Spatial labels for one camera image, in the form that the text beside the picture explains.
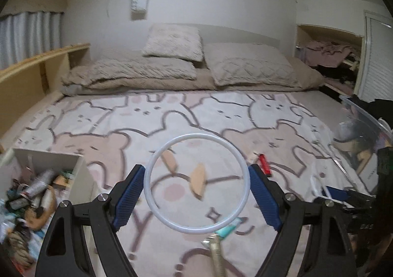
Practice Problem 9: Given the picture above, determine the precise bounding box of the grey curtain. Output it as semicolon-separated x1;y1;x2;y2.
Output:
0;11;64;70

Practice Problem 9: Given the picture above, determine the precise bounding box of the heap of clothes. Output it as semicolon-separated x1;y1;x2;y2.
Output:
298;39;361;93

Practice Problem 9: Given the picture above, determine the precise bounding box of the white plastic ring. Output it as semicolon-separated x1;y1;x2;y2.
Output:
144;133;248;235

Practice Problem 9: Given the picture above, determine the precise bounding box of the pile of mixed small things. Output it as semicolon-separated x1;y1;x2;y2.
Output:
0;168;76;268

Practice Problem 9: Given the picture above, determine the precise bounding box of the white plastic piece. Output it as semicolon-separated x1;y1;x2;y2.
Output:
311;174;333;201

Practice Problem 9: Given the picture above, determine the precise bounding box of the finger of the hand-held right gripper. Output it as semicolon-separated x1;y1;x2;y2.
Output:
322;185;376;208

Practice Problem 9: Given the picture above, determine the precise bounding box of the beige duvet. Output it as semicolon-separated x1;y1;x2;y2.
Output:
74;57;326;95

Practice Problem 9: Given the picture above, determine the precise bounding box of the curved wooden piece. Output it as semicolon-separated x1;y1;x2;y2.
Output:
161;150;179;175

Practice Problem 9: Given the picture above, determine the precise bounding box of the folded grey fuzzy blanket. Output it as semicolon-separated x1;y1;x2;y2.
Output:
60;58;197;95

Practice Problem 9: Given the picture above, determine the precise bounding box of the white storage box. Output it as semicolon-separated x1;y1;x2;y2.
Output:
0;147;102;277

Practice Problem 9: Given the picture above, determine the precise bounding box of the fuzzy beige pillow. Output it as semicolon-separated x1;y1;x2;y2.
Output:
142;24;205;62

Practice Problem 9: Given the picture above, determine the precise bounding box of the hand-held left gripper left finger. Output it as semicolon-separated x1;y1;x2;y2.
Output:
35;164;146;277

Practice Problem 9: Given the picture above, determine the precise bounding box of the teal plastic piece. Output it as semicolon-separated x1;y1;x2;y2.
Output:
216;217;243;239

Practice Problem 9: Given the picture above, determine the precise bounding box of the white louvered door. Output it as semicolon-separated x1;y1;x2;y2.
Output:
358;10;393;103

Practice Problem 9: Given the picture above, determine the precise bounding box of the wooden bedside shelf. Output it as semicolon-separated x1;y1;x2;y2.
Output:
0;43;91;143

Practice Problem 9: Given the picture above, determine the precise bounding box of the clear plastic bin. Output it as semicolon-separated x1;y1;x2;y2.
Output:
330;94;393;196

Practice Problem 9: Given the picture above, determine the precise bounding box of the red lighter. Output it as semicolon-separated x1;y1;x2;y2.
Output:
259;154;273;177

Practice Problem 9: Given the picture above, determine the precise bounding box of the brass metal tool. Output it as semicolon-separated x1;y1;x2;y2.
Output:
201;232;228;277

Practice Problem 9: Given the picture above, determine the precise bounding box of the pointed wooden piece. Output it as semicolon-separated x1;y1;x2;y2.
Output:
190;163;209;201

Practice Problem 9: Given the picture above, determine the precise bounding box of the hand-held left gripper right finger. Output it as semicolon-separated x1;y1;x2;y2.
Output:
248;164;360;277

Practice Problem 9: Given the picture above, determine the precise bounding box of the thin metal telescopic stick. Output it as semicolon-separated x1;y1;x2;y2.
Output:
313;140;358;187

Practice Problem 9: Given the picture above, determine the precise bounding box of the bear and rabbit printed blanket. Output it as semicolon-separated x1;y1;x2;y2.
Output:
14;90;378;277

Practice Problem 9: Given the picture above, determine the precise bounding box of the quilted beige pillow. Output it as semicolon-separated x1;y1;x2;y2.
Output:
204;43;300;87

